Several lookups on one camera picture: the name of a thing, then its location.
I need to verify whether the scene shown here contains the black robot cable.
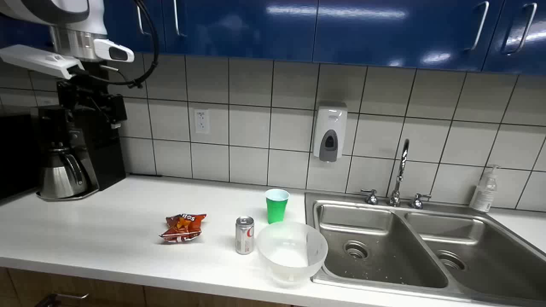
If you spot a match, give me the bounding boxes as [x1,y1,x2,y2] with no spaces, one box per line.
[79,0,163,90]

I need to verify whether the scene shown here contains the clear plastic bowl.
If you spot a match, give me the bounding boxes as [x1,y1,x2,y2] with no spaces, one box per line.
[257,221,328,286]

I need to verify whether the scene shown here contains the red doritos chip packet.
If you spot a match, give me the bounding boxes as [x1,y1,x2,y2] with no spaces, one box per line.
[163,213,207,243]

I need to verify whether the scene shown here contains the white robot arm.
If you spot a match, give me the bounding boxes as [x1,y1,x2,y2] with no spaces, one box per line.
[0,0,136,90]

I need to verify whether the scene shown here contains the black microwave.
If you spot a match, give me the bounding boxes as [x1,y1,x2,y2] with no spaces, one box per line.
[0,114,42,199]

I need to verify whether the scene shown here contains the white wall soap dispenser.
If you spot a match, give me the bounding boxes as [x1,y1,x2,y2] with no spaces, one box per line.
[313,102,349,161]

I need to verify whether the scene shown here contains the blue upper cabinets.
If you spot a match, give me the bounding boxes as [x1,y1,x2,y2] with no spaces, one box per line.
[105,0,546,74]

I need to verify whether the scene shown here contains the chrome sink faucet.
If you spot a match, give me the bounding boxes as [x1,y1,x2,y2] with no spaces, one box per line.
[362,139,431,207]

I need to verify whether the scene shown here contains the wooden lower drawer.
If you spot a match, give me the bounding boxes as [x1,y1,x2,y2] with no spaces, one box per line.
[8,269,146,307]

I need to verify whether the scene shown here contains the steel coffee carafe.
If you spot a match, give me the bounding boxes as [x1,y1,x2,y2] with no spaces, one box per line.
[38,146,96,201]

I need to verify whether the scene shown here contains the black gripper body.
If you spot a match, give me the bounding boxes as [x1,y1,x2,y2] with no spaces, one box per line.
[57,76,127,129]

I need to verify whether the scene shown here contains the green plastic cup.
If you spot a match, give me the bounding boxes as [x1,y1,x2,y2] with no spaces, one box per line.
[267,189,291,223]

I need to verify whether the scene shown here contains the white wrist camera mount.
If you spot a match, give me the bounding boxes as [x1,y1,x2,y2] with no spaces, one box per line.
[0,44,84,80]

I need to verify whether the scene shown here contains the black coffee maker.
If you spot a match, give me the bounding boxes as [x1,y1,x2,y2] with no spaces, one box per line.
[38,105,127,194]

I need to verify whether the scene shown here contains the white wall power outlet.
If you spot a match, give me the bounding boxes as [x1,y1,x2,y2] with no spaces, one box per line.
[194,109,211,134]

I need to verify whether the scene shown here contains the clear hand soap bottle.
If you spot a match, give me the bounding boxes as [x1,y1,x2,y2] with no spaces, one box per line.
[470,165,497,211]

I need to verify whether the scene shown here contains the stainless steel double sink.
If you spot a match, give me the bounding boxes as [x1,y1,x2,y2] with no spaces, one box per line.
[304,194,546,307]

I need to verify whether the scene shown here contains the silver soda can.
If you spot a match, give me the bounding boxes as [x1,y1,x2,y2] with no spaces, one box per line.
[236,216,255,254]

